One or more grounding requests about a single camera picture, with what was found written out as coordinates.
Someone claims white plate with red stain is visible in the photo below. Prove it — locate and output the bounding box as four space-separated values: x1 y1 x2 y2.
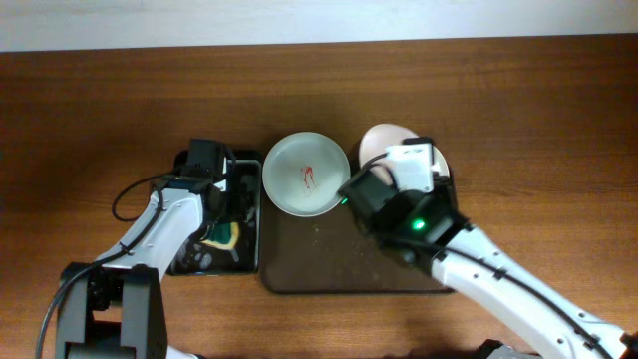
359 124 451 176

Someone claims brown plastic serving tray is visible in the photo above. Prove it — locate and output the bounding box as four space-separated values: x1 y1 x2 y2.
258 149 458 296

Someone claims pale green plate red stain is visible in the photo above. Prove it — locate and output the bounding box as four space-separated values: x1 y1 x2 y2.
262 132 351 217

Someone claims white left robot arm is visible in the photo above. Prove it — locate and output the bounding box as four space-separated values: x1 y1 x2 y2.
41 140 236 359

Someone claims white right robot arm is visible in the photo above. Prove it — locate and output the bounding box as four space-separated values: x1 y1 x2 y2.
339 171 637 358

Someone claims black wash basin with water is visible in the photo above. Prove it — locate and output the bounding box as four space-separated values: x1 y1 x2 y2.
166 150 263 276

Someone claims yellow green sponge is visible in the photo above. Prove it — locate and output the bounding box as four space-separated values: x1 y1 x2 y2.
200 222 240 251

